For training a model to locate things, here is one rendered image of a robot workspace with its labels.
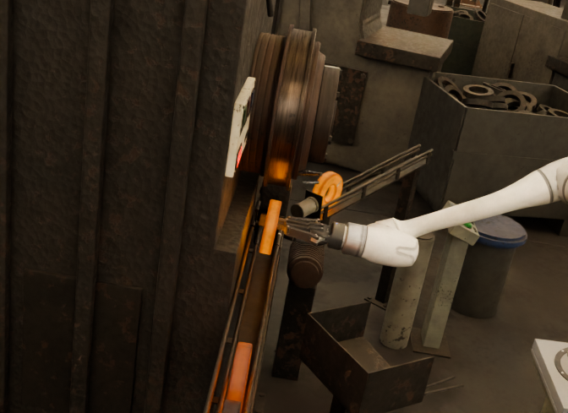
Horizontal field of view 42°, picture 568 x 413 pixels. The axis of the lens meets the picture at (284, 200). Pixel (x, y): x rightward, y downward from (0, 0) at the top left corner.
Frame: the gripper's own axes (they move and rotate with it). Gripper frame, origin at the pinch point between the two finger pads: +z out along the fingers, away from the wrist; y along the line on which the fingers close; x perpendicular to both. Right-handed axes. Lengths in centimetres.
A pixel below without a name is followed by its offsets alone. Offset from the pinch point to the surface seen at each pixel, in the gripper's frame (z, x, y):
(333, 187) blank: -20, -12, 66
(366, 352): -31.8, -22.3, -20.1
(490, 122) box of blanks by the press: -108, -12, 216
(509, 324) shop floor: -119, -79, 115
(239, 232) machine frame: 7.7, 2.6, -16.2
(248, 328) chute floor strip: 0.1, -22.1, -20.8
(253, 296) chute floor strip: 0.5, -20.6, -7.0
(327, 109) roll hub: -8.2, 32.9, 7.3
